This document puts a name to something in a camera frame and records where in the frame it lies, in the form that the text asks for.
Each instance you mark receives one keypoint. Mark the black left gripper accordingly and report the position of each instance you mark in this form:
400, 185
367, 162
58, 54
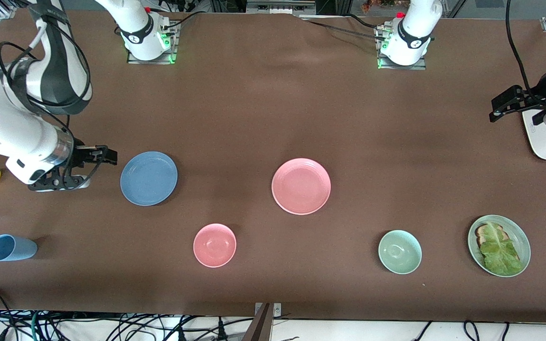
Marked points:
530, 100

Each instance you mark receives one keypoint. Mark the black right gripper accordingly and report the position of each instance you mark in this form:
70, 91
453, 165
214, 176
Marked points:
80, 155

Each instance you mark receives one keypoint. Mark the blue plate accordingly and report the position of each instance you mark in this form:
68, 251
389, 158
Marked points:
149, 179

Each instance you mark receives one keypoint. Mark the pink plate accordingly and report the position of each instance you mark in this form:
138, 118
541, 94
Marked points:
301, 186

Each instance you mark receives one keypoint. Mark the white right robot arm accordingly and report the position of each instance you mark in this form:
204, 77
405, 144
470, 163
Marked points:
17, 132

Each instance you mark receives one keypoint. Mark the toast slice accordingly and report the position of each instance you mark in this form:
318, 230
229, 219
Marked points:
480, 232

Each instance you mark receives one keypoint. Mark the blue cup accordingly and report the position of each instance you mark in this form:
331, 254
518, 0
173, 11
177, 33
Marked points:
12, 248

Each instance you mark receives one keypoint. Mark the green plate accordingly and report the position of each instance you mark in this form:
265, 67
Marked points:
522, 241

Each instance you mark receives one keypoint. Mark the pink bowl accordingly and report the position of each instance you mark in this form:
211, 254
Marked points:
214, 245

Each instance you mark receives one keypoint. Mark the green lettuce leaf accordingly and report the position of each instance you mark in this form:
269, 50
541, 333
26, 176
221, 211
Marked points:
500, 253

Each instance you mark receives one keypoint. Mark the brown table cloth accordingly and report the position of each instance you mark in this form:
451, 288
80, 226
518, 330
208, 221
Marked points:
254, 118

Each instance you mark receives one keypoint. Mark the green bowl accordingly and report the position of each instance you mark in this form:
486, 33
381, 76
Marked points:
399, 252

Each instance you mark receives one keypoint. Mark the dark metal bar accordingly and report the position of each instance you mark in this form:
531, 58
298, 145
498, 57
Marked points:
261, 327

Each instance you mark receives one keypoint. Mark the grey metal fixture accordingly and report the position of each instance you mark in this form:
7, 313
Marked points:
280, 7

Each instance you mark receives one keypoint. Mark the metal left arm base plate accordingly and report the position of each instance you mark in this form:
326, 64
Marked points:
401, 67

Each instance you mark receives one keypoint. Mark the small metal edge bracket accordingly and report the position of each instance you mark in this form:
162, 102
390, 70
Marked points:
277, 309

